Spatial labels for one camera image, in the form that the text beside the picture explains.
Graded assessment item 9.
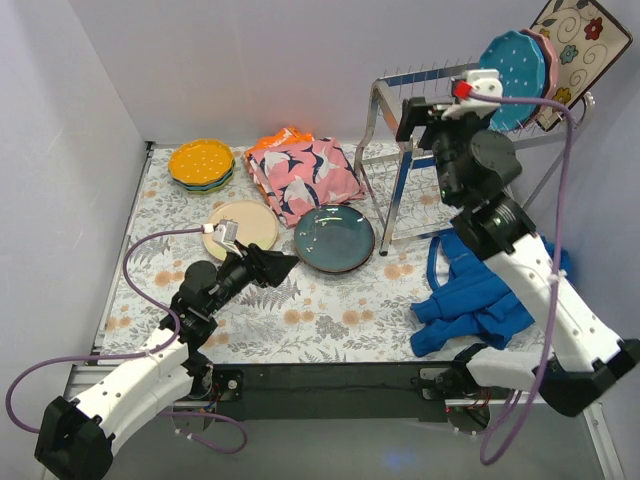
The cream rimmed plate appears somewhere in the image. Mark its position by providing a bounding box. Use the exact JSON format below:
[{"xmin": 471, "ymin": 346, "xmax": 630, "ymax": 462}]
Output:
[{"xmin": 208, "ymin": 199, "xmax": 279, "ymax": 250}]

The dark teal plate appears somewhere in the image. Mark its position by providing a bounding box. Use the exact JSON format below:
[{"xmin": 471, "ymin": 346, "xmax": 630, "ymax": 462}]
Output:
[
  {"xmin": 294, "ymin": 205, "xmax": 375, "ymax": 265},
  {"xmin": 306, "ymin": 251, "xmax": 372, "ymax": 274}
]

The green polka dot plate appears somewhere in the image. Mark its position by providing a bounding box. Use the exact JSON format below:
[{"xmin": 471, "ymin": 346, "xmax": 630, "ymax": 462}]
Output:
[{"xmin": 174, "ymin": 175, "xmax": 233, "ymax": 195}]

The blue polka dot plate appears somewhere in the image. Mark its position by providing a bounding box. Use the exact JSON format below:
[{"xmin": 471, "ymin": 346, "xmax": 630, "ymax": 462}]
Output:
[{"xmin": 173, "ymin": 169, "xmax": 234, "ymax": 192}]

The light blue plate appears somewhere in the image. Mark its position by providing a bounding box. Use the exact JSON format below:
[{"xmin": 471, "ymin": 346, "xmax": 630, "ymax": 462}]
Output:
[{"xmin": 478, "ymin": 30, "xmax": 546, "ymax": 132}]

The pink plate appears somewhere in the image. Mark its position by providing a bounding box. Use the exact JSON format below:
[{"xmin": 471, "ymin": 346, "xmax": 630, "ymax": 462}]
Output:
[{"xmin": 520, "ymin": 28, "xmax": 559, "ymax": 100}]

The yellow polka dot plate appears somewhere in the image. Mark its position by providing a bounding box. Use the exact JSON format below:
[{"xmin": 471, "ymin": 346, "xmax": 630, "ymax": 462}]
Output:
[{"xmin": 168, "ymin": 139, "xmax": 235, "ymax": 186}]

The square floral plate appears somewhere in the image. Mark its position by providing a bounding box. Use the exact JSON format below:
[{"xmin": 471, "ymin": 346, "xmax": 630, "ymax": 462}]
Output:
[{"xmin": 531, "ymin": 0, "xmax": 633, "ymax": 108}]

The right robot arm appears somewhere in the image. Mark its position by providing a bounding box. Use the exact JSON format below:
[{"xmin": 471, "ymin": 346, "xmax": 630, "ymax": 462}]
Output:
[{"xmin": 396, "ymin": 97, "xmax": 639, "ymax": 417}]

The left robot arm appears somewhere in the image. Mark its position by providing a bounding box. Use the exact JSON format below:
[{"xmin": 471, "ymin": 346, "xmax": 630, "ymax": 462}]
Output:
[{"xmin": 34, "ymin": 244, "xmax": 298, "ymax": 479}]

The steel dish rack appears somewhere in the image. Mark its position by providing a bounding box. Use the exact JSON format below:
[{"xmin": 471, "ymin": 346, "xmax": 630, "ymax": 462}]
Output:
[{"xmin": 353, "ymin": 58, "xmax": 597, "ymax": 257}]

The dark teal plate on table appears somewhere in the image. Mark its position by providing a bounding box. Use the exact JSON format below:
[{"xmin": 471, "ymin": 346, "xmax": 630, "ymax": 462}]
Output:
[{"xmin": 306, "ymin": 251, "xmax": 372, "ymax": 274}]

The floral table mat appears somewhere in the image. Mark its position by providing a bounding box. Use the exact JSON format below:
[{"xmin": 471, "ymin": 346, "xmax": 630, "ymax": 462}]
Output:
[{"xmin": 97, "ymin": 140, "xmax": 571, "ymax": 365}]

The pink bird print cloth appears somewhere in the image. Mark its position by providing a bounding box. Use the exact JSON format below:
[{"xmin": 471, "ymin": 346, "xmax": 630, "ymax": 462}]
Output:
[{"xmin": 247, "ymin": 137, "xmax": 365, "ymax": 227}]

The orange cloth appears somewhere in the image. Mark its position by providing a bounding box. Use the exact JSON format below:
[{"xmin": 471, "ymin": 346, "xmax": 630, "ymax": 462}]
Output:
[{"xmin": 243, "ymin": 126, "xmax": 314, "ymax": 163}]

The blue cloth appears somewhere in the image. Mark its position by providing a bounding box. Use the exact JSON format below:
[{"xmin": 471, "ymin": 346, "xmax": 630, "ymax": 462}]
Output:
[{"xmin": 409, "ymin": 227, "xmax": 571, "ymax": 358}]

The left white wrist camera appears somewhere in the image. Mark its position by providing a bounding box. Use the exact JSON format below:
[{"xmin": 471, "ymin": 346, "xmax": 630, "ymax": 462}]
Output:
[{"xmin": 202, "ymin": 219, "xmax": 240, "ymax": 261}]

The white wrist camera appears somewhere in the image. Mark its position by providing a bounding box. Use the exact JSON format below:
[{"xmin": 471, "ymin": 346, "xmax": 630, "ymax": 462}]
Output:
[
  {"xmin": 202, "ymin": 219, "xmax": 240, "ymax": 261},
  {"xmin": 442, "ymin": 69, "xmax": 503, "ymax": 120}
]

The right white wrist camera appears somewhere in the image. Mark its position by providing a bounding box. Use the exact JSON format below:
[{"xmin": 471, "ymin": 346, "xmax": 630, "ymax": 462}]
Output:
[{"xmin": 442, "ymin": 69, "xmax": 503, "ymax": 120}]

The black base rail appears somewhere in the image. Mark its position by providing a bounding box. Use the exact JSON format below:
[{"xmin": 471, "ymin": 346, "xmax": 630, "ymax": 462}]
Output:
[{"xmin": 169, "ymin": 360, "xmax": 501, "ymax": 424}]

